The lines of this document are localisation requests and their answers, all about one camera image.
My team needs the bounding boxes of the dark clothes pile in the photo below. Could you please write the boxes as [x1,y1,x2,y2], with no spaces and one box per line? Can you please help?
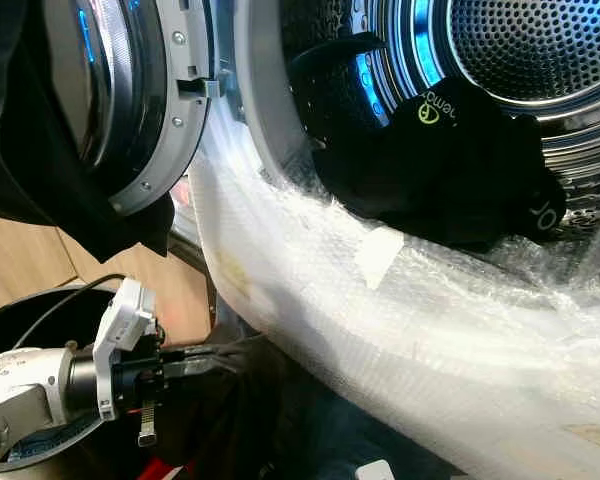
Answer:
[155,325,461,480]

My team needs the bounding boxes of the yellow sticker under wrap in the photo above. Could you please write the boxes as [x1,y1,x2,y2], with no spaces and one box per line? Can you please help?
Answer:
[218,248,253,298]

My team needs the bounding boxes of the red object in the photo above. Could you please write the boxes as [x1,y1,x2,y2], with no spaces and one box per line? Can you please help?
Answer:
[135,457,183,480]

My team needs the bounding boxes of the black round laundry basket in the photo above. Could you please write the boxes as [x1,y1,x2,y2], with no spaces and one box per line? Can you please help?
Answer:
[0,296,113,473]

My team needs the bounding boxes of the wooden cabinet panel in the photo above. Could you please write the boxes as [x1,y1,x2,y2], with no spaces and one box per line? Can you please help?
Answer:
[0,205,213,343]

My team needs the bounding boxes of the white tape label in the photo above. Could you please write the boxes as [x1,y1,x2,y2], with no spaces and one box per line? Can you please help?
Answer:
[353,225,407,292]

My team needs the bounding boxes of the small white object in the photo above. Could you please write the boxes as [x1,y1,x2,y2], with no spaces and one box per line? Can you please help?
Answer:
[354,459,397,480]

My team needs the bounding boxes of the chrome-ringed washer door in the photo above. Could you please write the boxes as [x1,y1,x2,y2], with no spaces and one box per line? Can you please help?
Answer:
[40,0,223,218]

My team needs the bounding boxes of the plain black hanging garment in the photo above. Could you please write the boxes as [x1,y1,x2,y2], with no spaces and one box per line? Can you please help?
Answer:
[0,0,177,291]

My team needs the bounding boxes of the black garment with green logo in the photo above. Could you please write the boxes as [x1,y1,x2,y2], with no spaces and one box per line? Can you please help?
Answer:
[288,32,569,253]

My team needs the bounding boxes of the perforated steel washer drum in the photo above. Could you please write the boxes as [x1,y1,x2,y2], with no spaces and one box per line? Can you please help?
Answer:
[278,0,600,241]

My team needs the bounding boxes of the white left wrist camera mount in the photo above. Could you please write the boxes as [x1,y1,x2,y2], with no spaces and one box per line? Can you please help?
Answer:
[92,277,157,422]

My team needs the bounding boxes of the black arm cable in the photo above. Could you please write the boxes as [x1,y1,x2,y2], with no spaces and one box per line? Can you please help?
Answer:
[20,272,128,351]

